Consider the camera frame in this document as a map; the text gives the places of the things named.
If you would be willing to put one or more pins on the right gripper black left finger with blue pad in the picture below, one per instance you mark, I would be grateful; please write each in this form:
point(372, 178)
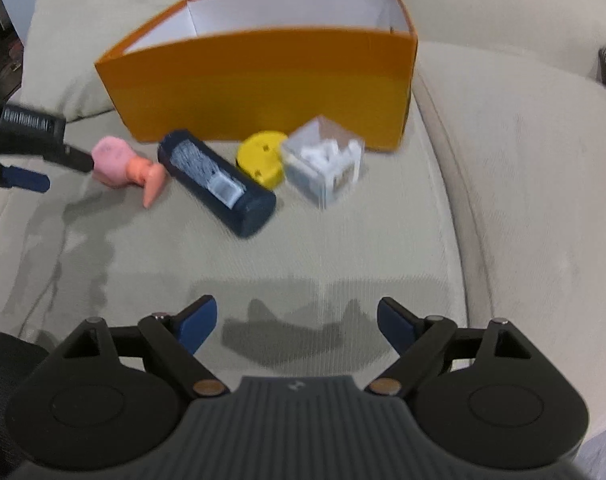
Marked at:
point(108, 395)

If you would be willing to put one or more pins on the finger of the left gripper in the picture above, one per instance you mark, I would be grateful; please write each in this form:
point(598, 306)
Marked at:
point(65, 155)
point(17, 177)

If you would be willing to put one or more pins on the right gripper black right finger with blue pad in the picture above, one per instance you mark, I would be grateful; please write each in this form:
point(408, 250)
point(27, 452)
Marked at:
point(485, 395)

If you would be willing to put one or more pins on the pink orange toy figure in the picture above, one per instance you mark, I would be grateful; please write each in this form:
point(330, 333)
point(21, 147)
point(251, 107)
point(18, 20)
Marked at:
point(117, 165)

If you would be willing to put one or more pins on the dark blue cylindrical can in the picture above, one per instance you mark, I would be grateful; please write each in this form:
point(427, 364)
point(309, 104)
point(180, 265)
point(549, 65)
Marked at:
point(242, 204)

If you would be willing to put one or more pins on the clear plastic cube box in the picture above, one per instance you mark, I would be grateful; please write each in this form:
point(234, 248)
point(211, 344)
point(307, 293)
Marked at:
point(322, 160)

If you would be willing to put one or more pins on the beige sofa cushion pillow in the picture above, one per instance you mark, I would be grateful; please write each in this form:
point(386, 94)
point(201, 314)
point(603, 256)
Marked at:
point(65, 39)

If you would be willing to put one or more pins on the orange cardboard box white inside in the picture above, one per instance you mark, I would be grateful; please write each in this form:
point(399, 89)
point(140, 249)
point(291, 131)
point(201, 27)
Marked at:
point(225, 69)

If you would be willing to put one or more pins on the yellow tape measure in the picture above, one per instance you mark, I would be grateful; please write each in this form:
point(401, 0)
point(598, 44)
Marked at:
point(259, 158)

